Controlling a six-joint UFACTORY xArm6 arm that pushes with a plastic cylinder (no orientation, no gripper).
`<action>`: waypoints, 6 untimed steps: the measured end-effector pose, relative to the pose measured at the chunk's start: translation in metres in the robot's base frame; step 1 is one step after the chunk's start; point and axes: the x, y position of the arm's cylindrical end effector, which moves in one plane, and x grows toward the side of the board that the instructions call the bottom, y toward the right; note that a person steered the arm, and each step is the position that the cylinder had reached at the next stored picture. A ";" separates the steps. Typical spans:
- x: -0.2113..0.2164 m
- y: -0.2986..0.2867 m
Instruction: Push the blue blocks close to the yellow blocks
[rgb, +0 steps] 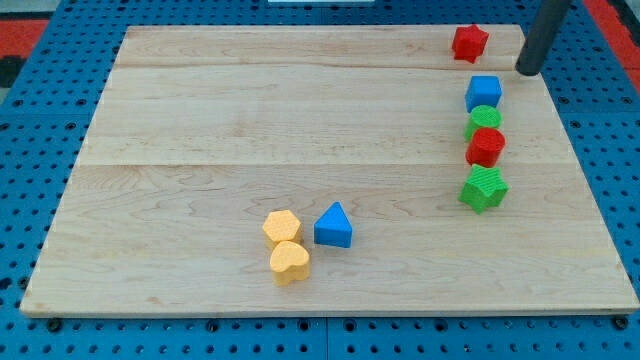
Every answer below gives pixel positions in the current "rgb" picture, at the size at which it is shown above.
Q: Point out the red cylinder block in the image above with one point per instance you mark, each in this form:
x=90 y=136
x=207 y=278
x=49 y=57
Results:
x=485 y=147

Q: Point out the light wooden board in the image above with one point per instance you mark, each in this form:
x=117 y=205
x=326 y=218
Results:
x=202 y=131

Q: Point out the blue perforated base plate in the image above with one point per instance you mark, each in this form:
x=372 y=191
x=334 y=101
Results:
x=48 y=110

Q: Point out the red star block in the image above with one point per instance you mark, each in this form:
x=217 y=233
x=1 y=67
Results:
x=469 y=43

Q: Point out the yellow hexagon block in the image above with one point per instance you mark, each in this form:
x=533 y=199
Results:
x=281 y=226

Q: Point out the blue cube block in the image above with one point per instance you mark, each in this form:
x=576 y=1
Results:
x=483 y=90

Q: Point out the green cylinder block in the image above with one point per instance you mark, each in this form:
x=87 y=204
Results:
x=482 y=116

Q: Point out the green star block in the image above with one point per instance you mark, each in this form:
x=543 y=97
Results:
x=484 y=188

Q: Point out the yellow heart block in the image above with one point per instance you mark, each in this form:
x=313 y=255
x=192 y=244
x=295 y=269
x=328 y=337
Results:
x=289 y=261

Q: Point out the blue triangle block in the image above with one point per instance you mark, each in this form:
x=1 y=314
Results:
x=333 y=228

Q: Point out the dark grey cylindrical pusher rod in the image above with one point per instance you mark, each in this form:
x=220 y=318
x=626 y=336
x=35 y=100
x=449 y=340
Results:
x=541 y=36

